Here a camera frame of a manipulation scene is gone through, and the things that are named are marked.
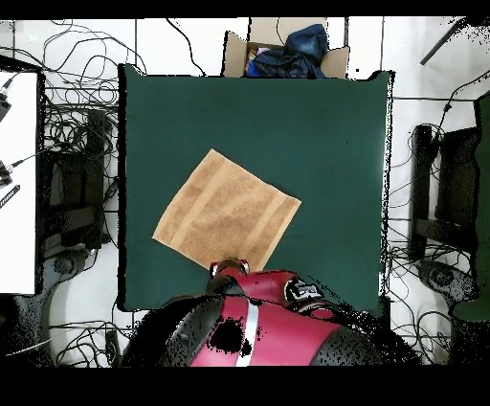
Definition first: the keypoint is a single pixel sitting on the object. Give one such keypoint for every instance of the orange terry towel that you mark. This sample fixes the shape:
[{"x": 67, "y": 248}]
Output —
[{"x": 226, "y": 214}]

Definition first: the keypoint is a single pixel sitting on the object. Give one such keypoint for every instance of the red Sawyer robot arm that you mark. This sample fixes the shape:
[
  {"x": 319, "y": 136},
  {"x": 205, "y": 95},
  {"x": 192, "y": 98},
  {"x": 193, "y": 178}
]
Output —
[{"x": 275, "y": 329}]

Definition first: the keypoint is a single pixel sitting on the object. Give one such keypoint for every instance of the dark green table cloth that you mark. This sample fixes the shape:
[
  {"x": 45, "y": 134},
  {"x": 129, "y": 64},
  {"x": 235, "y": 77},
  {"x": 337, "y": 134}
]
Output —
[{"x": 306, "y": 134}]

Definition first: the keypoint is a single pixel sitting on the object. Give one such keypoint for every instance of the black power strip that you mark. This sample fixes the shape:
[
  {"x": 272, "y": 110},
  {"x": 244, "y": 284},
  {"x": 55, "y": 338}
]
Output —
[{"x": 111, "y": 346}]

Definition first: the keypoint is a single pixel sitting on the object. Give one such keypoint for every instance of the black equipment rack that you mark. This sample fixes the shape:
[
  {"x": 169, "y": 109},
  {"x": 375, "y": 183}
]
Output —
[{"x": 72, "y": 184}]

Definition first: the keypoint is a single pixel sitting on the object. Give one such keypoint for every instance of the brown cardboard box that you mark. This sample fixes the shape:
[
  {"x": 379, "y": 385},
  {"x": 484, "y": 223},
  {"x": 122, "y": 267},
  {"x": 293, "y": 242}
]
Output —
[{"x": 233, "y": 57}]

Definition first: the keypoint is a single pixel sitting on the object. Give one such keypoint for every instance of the dark blue clothing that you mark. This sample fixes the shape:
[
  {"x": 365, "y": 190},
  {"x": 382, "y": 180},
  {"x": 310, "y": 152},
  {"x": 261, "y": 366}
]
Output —
[{"x": 302, "y": 53}]

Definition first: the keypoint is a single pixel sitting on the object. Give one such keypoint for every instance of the white side table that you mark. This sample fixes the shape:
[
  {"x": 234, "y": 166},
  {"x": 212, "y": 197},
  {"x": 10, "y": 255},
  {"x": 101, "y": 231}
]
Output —
[{"x": 17, "y": 230}]

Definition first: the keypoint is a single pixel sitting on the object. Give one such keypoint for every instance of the green cloth on neighbouring table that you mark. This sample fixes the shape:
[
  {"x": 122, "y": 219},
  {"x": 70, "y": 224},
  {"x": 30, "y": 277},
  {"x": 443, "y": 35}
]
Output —
[{"x": 483, "y": 191}]

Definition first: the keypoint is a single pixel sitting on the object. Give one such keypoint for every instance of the dark metal rod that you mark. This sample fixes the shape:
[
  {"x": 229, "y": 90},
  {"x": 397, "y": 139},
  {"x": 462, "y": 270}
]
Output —
[{"x": 440, "y": 42}]

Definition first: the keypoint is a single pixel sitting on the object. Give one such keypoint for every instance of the black metal frame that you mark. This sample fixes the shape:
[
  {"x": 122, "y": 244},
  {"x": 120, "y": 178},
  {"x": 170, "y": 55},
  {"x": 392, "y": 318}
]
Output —
[{"x": 457, "y": 180}]

